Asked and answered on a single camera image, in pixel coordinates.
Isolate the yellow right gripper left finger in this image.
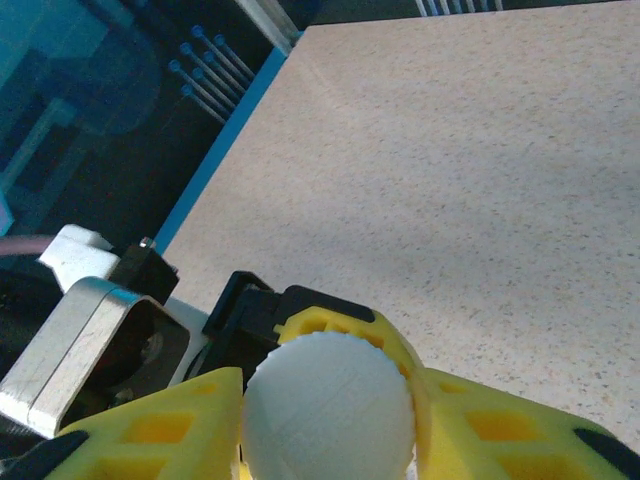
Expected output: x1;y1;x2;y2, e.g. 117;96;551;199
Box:
0;367;246;480

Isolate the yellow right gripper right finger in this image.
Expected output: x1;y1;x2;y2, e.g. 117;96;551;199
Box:
414;368;640;480

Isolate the white ribbed bottle cap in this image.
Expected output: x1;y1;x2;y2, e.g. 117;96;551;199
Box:
241;333;419;480

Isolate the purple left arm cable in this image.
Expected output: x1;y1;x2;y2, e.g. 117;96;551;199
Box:
0;236;54;257

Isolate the aluminium frame post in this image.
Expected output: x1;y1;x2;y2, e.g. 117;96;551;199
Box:
234;0;305;54

